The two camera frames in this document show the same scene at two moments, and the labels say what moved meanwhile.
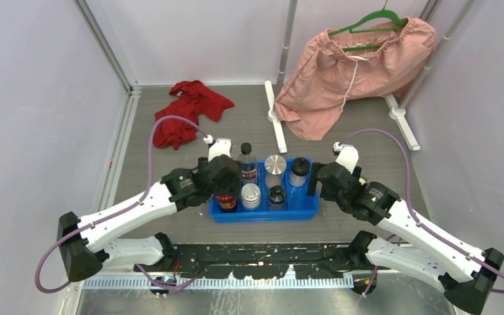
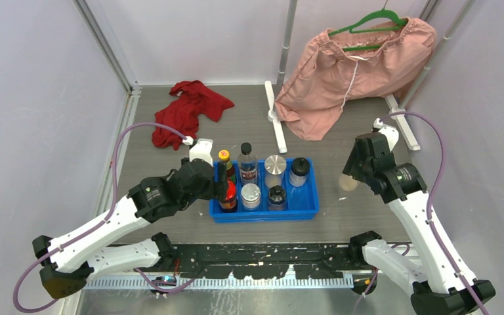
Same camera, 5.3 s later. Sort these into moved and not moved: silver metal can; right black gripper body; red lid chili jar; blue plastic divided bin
Moved: right black gripper body
Not moved: red lid chili jar; blue plastic divided bin; silver metal can
